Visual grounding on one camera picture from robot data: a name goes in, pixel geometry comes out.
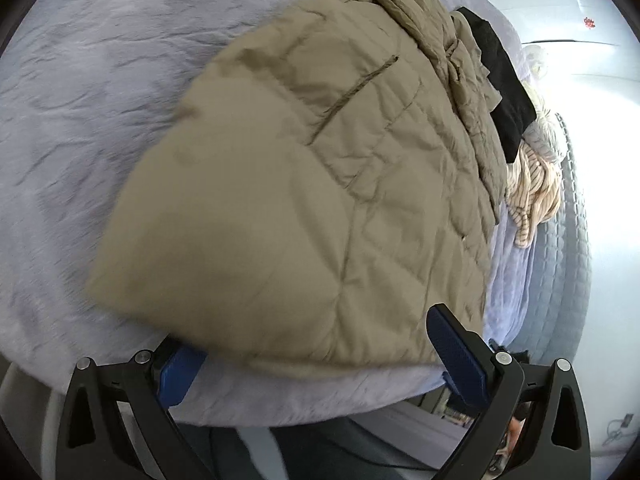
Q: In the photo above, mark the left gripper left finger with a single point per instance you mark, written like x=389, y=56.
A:
x=92, y=438

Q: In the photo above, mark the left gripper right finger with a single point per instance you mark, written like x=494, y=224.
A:
x=554, y=442

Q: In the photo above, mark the khaki puffer jacket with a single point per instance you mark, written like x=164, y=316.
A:
x=329, y=177

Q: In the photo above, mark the person right hand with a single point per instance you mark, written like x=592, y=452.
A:
x=509, y=440

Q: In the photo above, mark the grey quilted mattress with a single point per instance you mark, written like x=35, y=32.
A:
x=560, y=283

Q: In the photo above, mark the cream striped garment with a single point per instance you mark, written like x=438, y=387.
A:
x=533, y=193

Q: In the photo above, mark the cream knit round cushion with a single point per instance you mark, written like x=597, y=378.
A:
x=546, y=135

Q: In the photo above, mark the black folded garment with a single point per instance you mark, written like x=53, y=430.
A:
x=515, y=112

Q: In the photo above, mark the lavender plush bed blanket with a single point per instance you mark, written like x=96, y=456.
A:
x=87, y=87

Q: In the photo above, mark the white plush toy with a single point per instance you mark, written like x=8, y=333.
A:
x=532, y=53

